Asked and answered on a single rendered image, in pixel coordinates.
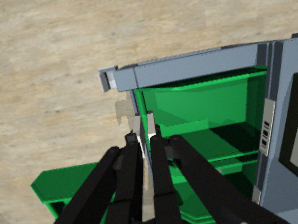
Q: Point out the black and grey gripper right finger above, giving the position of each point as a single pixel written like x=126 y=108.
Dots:
x=224 y=202

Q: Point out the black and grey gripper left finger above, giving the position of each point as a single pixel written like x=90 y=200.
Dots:
x=90 y=202

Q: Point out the green open-front bin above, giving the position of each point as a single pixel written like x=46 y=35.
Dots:
x=220 y=120
x=60 y=185
x=198 y=221
x=241 y=175

